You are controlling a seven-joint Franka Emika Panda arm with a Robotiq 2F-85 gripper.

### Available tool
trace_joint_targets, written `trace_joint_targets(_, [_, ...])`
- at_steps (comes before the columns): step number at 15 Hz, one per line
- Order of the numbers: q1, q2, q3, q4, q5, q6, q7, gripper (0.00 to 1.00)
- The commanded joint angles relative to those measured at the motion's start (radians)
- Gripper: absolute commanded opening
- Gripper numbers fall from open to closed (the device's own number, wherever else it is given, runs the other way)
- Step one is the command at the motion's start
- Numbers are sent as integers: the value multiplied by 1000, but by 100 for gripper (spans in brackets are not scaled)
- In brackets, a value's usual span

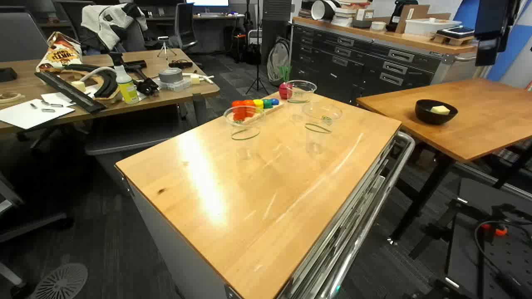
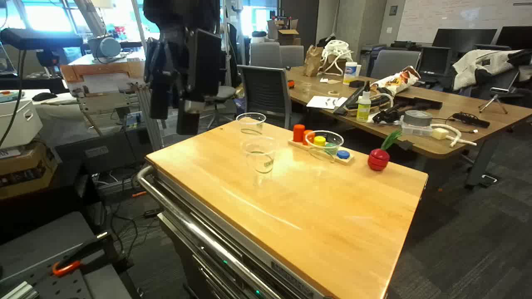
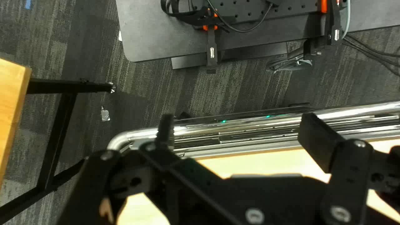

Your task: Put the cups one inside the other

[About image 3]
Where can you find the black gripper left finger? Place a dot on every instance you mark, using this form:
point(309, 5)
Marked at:
point(182, 189)

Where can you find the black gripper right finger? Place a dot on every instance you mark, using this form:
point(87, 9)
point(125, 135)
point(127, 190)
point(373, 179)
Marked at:
point(355, 167)

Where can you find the steel tool cart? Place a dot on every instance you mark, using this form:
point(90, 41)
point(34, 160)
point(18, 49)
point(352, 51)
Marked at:
point(278, 129)

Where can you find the dark grey floor platform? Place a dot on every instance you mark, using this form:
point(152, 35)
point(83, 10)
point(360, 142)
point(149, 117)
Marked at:
point(148, 32)

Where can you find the black metal table frame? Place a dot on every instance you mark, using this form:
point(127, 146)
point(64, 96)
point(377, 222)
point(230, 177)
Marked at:
point(48, 180)

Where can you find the orange handled clamp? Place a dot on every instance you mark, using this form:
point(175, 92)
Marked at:
point(207, 21)

